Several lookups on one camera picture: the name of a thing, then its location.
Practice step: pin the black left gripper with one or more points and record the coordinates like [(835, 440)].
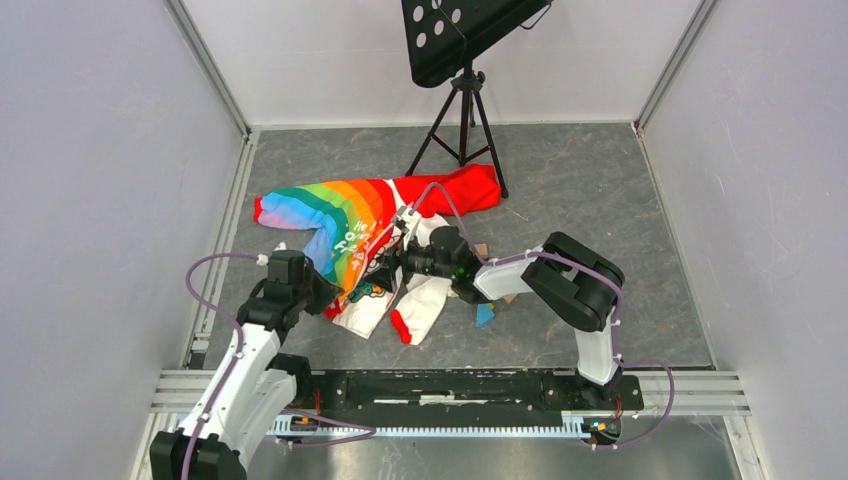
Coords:
[(326, 290)]

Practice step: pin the black music stand tripod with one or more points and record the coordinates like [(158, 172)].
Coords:
[(443, 39)]

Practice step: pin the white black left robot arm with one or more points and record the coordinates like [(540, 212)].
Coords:
[(221, 433)]

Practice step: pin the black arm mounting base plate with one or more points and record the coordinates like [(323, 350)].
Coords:
[(461, 397)]

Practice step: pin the blue triangular block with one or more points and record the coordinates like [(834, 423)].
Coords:
[(485, 314)]

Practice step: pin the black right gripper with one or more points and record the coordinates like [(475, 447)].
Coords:
[(401, 259)]

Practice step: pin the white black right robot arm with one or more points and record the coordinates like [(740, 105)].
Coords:
[(580, 286)]

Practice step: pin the small wooden cube block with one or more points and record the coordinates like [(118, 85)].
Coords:
[(482, 250)]

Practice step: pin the rainbow cartoon zip jacket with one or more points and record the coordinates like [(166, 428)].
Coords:
[(351, 222)]

